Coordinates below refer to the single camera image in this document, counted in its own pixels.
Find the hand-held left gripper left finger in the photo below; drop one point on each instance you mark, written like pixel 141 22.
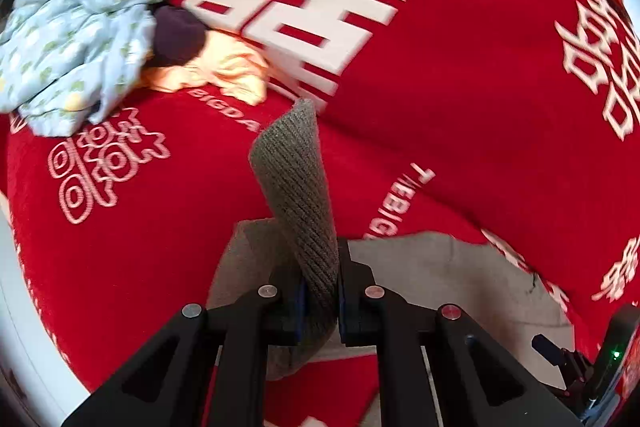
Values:
pixel 300 313

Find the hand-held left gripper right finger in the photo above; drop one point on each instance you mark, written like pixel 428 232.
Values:
pixel 342 313

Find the grey knit garment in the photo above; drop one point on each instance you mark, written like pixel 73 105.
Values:
pixel 299 187

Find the orange garment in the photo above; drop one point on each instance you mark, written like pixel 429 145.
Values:
pixel 231 71

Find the red printed blanket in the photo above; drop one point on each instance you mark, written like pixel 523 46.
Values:
pixel 430 72

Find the white bed edge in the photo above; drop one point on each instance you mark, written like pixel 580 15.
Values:
pixel 30 337

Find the dark purple cloth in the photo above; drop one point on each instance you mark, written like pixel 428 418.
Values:
pixel 178 35

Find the light blue floral garment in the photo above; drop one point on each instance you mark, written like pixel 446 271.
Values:
pixel 85 12

